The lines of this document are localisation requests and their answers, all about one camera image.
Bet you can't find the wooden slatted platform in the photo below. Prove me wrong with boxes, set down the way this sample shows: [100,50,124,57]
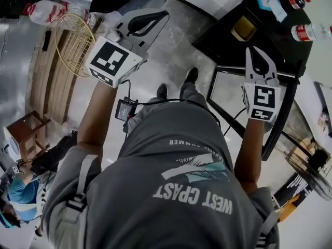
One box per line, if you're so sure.
[29,22,98,126]

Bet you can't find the dark bottle red label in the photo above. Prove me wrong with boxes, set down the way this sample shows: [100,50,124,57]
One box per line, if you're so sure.
[287,0,311,10]

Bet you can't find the brown wooden stool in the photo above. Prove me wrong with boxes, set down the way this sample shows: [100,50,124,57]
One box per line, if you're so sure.
[6,110,52,161]

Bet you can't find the brown cardboard sheet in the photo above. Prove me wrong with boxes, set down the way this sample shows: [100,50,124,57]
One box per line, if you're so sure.
[290,136,320,157]

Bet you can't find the white tissue packet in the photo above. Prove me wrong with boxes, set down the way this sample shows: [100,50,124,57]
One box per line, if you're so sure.
[267,0,288,23]

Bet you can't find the gray printed t-shirt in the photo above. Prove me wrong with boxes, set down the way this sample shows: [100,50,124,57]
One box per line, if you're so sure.
[40,100,280,249]

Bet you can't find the person's right forearm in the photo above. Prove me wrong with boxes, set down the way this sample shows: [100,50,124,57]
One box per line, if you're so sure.
[233,117,273,195]

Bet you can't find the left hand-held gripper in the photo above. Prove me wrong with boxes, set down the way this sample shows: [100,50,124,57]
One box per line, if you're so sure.
[86,8,169,88]

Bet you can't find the person's left forearm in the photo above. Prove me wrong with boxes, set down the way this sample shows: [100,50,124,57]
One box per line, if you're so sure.
[77,80,126,151]

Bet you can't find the tan takeaway food container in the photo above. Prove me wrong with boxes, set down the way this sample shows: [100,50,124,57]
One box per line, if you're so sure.
[230,16,257,42]

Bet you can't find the red label plastic bottle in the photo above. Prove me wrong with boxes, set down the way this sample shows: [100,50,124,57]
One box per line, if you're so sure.
[290,23,332,43]

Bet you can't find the clear plastic water bottle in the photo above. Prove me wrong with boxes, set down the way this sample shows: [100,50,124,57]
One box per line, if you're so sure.
[67,5,103,27]

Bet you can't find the black remote control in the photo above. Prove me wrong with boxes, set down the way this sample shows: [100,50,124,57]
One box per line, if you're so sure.
[41,30,52,52]

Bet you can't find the black cabinet with glass door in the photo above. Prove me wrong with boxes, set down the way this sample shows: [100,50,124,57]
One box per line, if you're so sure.
[191,0,332,162]

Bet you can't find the person's black shoe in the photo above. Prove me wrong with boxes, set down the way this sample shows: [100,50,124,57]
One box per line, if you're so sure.
[156,83,169,101]
[183,66,200,86]

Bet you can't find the stack of striped cloths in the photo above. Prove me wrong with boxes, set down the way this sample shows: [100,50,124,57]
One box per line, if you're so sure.
[272,172,314,223]

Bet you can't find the person's right black shoe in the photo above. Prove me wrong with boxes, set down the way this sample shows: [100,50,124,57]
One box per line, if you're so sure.
[183,66,200,86]

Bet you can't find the gray backpack strap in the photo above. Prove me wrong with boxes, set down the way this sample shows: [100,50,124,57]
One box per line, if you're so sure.
[65,154,99,213]
[259,211,280,243]

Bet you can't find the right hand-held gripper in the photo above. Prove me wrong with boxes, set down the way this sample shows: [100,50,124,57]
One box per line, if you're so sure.
[243,46,281,122]

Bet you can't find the gray left backpack strap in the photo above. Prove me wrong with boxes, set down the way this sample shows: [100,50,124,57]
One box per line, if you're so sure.
[65,154,99,213]

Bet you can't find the gray right backpack strap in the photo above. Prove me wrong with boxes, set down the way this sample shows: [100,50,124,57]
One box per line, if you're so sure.
[259,211,280,243]

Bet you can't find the person's left black shoe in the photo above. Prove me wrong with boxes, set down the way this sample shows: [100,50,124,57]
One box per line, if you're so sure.
[156,83,169,101]

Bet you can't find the black floor fan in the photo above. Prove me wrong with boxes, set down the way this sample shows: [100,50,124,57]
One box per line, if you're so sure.
[282,136,332,202]

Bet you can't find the gold wire basket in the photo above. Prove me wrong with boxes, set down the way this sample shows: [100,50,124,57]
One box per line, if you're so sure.
[54,13,98,77]

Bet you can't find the black battery pack device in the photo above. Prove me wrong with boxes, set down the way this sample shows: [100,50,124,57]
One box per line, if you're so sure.
[115,96,139,122]

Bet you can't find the white round container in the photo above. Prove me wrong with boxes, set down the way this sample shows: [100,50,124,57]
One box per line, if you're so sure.
[2,125,22,162]

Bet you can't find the large water jug red handle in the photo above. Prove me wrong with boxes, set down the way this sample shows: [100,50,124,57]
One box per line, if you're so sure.
[24,0,68,25]

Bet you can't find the person's gray trousers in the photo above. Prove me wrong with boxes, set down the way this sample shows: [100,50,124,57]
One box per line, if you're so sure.
[127,81,210,129]

